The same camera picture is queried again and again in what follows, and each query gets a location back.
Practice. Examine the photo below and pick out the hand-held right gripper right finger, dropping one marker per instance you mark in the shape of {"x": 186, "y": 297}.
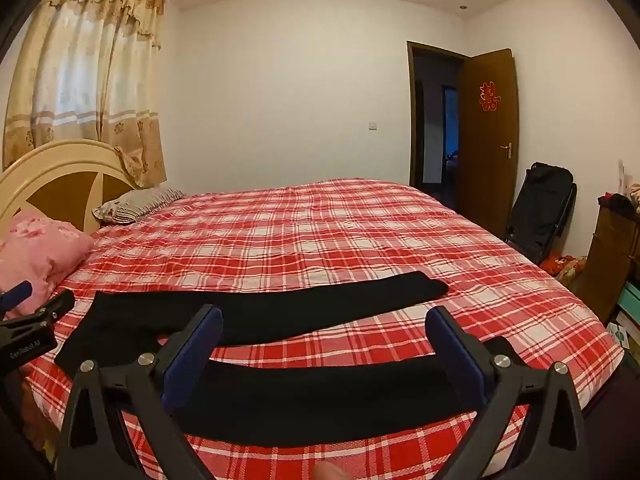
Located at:
{"x": 457, "y": 360}

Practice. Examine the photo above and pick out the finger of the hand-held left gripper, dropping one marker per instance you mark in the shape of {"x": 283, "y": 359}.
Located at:
{"x": 15, "y": 296}
{"x": 52, "y": 310}

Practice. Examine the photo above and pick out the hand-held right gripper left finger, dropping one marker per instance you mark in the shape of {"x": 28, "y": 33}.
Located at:
{"x": 192, "y": 355}

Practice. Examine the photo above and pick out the black pants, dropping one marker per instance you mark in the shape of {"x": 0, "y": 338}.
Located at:
{"x": 280, "y": 305}

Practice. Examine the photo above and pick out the person's right hand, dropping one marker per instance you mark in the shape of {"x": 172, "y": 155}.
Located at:
{"x": 332, "y": 472}

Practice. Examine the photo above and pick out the pink floral pillow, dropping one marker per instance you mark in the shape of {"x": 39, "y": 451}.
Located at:
{"x": 40, "y": 250}

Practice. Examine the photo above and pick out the cream wooden headboard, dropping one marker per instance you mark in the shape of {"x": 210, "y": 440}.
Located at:
{"x": 55, "y": 170}

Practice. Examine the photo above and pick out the striped pillow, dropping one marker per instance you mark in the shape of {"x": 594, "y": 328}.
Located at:
{"x": 135, "y": 205}

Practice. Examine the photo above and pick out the red patterned cloth bundle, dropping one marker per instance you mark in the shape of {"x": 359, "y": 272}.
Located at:
{"x": 565, "y": 267}

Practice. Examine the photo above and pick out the green and white box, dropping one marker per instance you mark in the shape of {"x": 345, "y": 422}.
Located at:
{"x": 620, "y": 335}

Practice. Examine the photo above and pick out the black folding chair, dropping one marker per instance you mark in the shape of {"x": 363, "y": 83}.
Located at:
{"x": 545, "y": 205}

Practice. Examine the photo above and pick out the brown cardboard box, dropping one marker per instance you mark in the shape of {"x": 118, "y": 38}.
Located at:
{"x": 607, "y": 260}

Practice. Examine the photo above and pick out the red plaid bed sheet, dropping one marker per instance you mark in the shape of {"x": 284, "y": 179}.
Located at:
{"x": 325, "y": 230}

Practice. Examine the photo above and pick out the teal storage box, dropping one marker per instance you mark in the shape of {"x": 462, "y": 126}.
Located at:
{"x": 630, "y": 300}

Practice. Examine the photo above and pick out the brown wooden door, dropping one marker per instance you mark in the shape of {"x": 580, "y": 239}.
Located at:
{"x": 487, "y": 170}

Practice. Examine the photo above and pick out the dark red clothes pile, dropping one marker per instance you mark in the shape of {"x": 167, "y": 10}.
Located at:
{"x": 617, "y": 205}

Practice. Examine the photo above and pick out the beige patterned curtain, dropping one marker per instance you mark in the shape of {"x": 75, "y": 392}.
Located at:
{"x": 90, "y": 60}

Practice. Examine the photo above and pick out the red paper door decoration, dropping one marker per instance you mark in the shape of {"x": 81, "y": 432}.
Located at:
{"x": 489, "y": 96}

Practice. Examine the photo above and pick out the dark door frame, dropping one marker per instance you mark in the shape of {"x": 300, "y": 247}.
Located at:
{"x": 412, "y": 110}

